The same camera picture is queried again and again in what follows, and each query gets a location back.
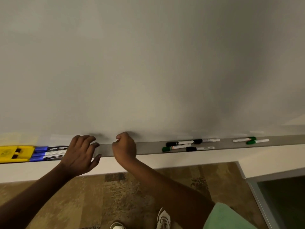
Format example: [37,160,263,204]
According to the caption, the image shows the person's right hand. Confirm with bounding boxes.
[112,132,137,168]

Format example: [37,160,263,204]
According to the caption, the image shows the person's left hand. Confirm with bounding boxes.
[58,135,102,178]

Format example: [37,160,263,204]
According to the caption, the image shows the person's right forearm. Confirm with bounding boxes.
[120,158,216,229]

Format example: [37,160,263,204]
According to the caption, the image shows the person's left forearm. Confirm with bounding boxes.
[0,164,73,229]

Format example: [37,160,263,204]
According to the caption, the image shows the blue whiteboard marker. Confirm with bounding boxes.
[30,154,65,162]
[34,146,69,152]
[32,150,68,158]

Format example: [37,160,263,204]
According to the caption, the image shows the green whiteboard marker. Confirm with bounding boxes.
[233,136,257,143]
[162,144,192,152]
[246,139,270,145]

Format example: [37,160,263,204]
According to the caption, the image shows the black whiteboard marker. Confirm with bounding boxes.
[193,138,220,144]
[166,140,195,147]
[186,146,215,152]

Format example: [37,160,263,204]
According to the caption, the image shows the yellow whiteboard eraser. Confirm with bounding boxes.
[0,145,36,164]

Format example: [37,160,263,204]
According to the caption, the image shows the white whiteboard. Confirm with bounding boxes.
[0,0,305,147]

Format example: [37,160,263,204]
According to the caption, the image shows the person's white right shoe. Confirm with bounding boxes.
[156,207,172,229]

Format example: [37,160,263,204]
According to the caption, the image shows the grey marker tray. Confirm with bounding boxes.
[0,134,305,164]

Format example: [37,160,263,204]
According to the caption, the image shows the light green shirt sleeve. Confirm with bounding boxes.
[203,202,259,229]

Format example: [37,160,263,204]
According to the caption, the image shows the grey framed glass panel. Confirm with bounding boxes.
[245,168,305,229]

